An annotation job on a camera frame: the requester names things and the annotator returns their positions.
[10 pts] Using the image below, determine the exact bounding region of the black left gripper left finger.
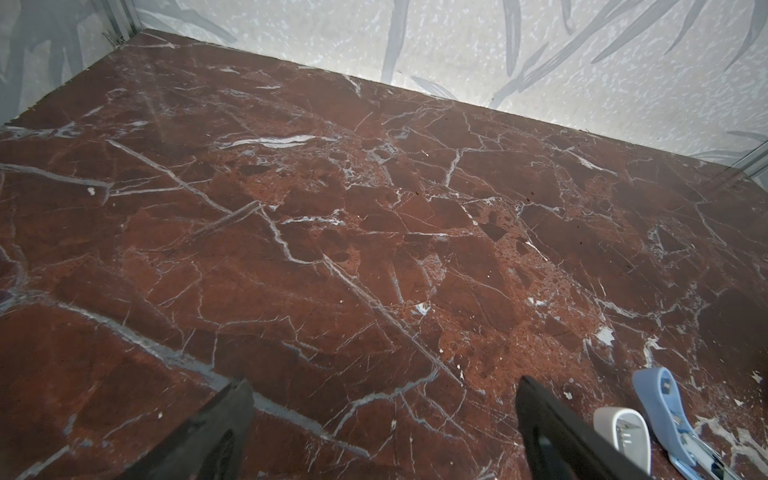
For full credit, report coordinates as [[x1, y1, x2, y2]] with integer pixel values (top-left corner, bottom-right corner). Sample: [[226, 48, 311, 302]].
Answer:
[[119, 379, 254, 479]]

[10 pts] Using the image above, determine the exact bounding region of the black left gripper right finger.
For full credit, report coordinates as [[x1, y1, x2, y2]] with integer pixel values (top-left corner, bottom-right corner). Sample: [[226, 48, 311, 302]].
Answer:
[[515, 376, 649, 480]]

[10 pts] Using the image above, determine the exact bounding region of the blue stapler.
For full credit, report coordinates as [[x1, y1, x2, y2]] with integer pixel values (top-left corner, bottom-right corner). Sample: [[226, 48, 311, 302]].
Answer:
[[593, 407, 651, 474], [632, 367, 741, 480]]

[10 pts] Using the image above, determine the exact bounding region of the aluminium frame post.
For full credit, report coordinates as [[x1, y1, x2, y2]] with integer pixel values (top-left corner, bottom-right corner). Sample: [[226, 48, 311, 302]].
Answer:
[[731, 141, 768, 190]]

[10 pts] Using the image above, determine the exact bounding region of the aluminium left corner post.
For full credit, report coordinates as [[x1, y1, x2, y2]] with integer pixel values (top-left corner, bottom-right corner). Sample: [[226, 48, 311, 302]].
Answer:
[[93, 0, 143, 46]]

